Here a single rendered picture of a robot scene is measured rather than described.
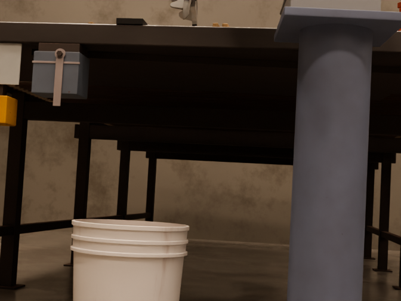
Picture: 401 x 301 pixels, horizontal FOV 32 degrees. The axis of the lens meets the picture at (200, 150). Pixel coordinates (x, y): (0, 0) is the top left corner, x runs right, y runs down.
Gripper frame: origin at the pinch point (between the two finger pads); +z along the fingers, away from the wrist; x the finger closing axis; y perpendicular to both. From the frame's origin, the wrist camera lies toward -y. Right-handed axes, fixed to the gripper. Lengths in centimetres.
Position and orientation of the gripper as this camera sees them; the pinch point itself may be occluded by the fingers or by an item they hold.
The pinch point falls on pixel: (191, 25)
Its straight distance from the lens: 221.4
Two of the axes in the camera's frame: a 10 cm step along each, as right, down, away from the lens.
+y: -9.8, 0.0, 1.9
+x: -1.9, -0.6, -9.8
